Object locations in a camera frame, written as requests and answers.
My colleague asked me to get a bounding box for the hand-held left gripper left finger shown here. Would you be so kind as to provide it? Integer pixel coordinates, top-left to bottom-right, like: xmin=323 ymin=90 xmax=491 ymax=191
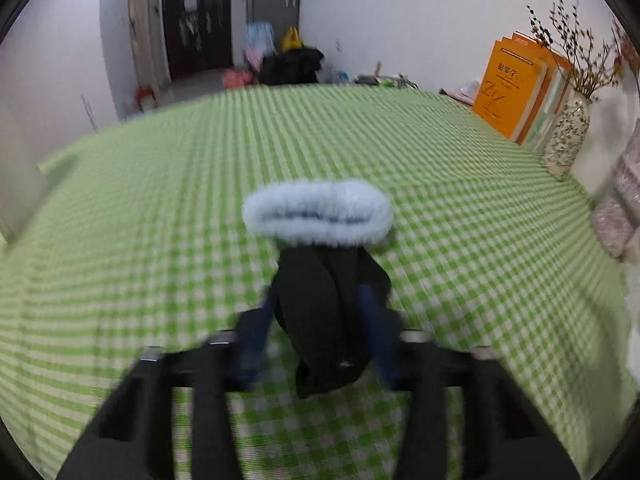
xmin=57 ymin=285 xmax=277 ymax=480

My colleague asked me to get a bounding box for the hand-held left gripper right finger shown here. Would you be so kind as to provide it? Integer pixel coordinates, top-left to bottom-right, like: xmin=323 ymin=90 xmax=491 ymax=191
xmin=357 ymin=285 xmax=582 ymax=480

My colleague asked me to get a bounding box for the green checked tablecloth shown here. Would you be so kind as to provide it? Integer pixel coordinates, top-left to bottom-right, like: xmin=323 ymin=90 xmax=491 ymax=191
xmin=0 ymin=82 xmax=632 ymax=480

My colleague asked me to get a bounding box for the green white box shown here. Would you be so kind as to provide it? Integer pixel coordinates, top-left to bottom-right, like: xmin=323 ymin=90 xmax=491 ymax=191
xmin=354 ymin=74 xmax=417 ymax=89

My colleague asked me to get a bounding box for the pink paper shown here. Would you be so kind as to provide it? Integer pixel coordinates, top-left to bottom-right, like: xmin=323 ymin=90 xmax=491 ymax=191
xmin=439 ymin=80 xmax=482 ymax=107

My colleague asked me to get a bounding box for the red plastic bag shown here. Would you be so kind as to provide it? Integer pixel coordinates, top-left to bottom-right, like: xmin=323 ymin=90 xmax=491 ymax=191
xmin=222 ymin=69 xmax=257 ymax=91

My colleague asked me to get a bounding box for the red stool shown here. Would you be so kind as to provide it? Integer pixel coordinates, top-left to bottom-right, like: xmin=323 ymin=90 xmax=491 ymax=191
xmin=134 ymin=86 xmax=160 ymax=112

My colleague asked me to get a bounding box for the speckled vase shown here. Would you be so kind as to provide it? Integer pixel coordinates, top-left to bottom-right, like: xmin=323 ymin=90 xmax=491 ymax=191
xmin=542 ymin=96 xmax=593 ymax=182

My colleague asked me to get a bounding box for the large orange book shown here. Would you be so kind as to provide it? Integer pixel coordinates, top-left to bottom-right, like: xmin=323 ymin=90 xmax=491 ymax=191
xmin=471 ymin=37 xmax=553 ymax=142

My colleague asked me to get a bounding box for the black bag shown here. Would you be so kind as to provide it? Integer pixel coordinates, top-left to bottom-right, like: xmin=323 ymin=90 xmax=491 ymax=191
xmin=260 ymin=46 xmax=326 ymax=86

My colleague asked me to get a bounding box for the thin orange book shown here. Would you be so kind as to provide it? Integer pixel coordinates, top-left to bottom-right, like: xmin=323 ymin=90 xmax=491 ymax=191
xmin=517 ymin=32 xmax=576 ymax=148

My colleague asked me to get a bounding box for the blue plastic bag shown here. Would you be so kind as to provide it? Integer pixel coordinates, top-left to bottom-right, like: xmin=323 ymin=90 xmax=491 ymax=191
xmin=243 ymin=21 xmax=275 ymax=68

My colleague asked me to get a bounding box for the yellow bag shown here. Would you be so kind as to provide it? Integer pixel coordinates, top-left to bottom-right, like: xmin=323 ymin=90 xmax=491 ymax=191
xmin=281 ymin=26 xmax=304 ymax=53

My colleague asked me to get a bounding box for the dark entrance door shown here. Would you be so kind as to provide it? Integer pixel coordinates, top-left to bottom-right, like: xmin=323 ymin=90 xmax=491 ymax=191
xmin=161 ymin=0 xmax=234 ymax=81

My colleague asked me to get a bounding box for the dried branch bouquet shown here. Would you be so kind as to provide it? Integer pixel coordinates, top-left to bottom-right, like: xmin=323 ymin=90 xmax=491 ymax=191
xmin=526 ymin=0 xmax=626 ymax=106

